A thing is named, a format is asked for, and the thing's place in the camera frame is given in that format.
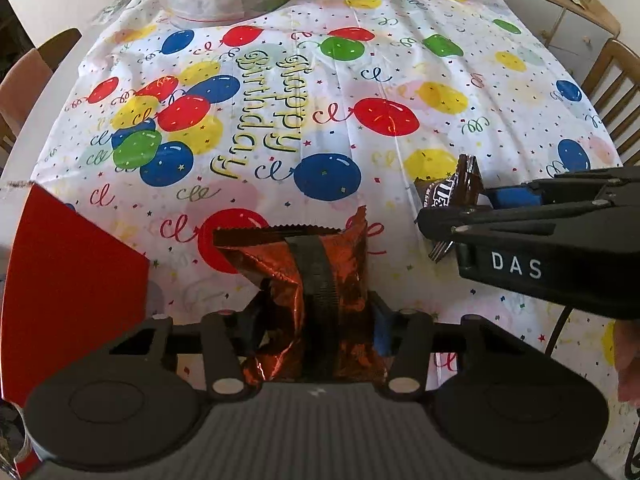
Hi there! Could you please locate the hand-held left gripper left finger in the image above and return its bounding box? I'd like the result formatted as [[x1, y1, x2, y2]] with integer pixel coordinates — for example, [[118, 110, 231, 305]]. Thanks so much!
[[107, 294, 266, 402]]

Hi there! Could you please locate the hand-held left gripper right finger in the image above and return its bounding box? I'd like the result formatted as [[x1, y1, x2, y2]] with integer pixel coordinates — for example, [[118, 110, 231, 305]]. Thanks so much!
[[369, 291, 506, 402]]

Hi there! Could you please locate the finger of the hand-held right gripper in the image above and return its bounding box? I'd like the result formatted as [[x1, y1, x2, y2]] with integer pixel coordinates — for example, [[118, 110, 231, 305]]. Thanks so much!
[[417, 195, 640, 243], [487, 166, 640, 209]]

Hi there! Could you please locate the copper foil snack packet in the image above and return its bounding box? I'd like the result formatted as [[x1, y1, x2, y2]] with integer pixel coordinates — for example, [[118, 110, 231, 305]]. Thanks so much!
[[212, 205, 388, 388]]

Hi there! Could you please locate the dark brown snack packet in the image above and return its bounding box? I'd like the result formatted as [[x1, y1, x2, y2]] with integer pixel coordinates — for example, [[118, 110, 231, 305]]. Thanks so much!
[[412, 154, 493, 263]]

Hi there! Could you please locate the red cardboard box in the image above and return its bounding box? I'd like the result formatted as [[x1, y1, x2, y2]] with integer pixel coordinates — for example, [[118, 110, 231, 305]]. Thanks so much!
[[0, 182, 151, 408]]

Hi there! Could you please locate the person's right hand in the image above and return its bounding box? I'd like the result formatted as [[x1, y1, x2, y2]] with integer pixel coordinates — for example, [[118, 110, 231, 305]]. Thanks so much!
[[614, 320, 640, 406]]

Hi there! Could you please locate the wooden slat-back chair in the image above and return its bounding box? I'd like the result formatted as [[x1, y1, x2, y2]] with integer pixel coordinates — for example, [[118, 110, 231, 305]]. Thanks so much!
[[582, 37, 640, 156]]

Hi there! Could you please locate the white sideboard cabinet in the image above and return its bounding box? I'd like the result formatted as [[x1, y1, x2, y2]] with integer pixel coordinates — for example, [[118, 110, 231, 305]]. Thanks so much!
[[497, 0, 621, 68]]

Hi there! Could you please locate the balloon print tablecloth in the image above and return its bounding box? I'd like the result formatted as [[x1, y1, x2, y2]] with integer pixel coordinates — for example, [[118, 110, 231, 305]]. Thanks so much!
[[30, 0, 626, 396]]

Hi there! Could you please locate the pink cloth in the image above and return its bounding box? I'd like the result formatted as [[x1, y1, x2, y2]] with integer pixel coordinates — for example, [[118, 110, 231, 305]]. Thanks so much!
[[0, 49, 53, 136]]

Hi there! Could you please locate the wooden chair with cloth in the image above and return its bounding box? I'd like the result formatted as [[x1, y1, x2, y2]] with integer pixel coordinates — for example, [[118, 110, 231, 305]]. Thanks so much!
[[0, 27, 83, 156]]

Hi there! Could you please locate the black cable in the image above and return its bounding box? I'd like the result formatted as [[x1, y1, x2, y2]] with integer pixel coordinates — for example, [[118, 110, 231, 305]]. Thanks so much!
[[545, 305, 573, 361]]

